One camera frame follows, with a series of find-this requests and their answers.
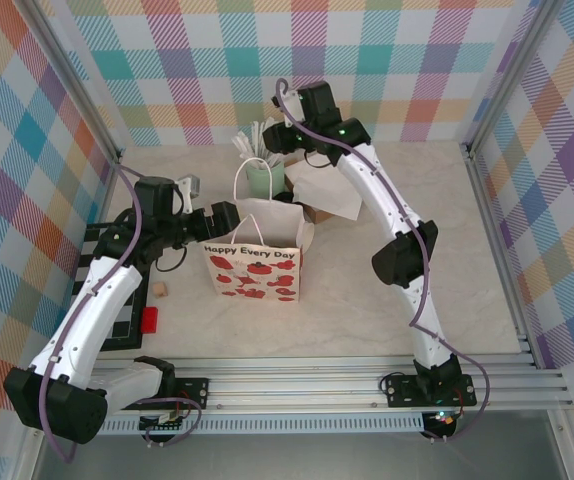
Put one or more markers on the aluminium frame post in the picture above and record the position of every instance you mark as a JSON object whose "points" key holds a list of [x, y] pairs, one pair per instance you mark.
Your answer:
{"points": [[74, 82], [512, 75]]}

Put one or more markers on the small controller circuit board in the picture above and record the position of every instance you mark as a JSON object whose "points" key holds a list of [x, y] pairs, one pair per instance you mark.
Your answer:
{"points": [[442, 417], [167, 422]]}

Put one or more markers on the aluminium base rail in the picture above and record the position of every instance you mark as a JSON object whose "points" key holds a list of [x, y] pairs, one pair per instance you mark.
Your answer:
{"points": [[292, 390]]}

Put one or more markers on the mint green holder cup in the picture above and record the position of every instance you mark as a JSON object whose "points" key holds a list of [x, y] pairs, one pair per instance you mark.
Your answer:
{"points": [[262, 182]]}

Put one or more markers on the brown cardboard napkin box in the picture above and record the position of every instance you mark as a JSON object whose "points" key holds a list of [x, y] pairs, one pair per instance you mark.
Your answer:
{"points": [[317, 215]]}

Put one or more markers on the white red-flower paper gift bag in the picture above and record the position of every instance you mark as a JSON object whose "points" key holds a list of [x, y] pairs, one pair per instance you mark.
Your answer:
{"points": [[252, 272]]}

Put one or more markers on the red block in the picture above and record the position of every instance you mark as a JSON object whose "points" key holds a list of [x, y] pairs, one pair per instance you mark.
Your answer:
{"points": [[150, 320]]}

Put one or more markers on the white paper cup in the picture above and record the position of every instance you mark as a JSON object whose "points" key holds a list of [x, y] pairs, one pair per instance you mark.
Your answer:
{"points": [[308, 237]]}

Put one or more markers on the small wooden cube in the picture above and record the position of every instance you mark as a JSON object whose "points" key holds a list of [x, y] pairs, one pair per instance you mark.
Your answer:
{"points": [[159, 289]]}

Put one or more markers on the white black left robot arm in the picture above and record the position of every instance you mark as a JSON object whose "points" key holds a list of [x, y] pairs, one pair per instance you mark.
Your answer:
{"points": [[97, 310]]}

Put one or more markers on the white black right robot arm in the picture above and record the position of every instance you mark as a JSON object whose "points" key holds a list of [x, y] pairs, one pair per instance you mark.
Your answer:
{"points": [[382, 200]]}

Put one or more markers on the white paper-wrapped straw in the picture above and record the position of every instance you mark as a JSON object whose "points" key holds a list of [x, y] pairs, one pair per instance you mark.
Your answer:
{"points": [[242, 145], [273, 159], [256, 137]]}

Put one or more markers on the white paper napkin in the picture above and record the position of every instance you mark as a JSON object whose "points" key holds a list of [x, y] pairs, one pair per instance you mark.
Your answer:
{"points": [[327, 190]]}

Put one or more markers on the black white chessboard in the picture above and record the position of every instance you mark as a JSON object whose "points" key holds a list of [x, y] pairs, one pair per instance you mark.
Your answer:
{"points": [[84, 250]]}

